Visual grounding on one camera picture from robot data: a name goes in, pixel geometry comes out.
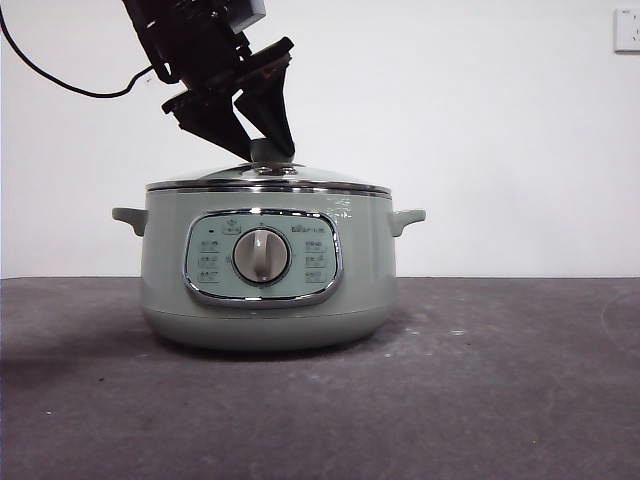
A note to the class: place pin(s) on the glass lid with green knob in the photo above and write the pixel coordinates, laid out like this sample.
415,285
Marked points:
210,177

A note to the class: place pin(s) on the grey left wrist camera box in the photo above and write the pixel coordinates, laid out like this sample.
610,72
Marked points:
247,12

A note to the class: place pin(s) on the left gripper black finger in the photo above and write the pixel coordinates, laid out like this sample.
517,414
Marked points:
275,115
215,125

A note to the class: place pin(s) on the pale green electric cooking pot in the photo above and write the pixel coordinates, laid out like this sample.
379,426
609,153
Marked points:
165,270

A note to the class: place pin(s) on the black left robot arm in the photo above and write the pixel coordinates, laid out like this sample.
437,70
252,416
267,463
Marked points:
190,45

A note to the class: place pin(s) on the white wall socket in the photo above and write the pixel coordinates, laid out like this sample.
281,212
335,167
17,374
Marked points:
627,30

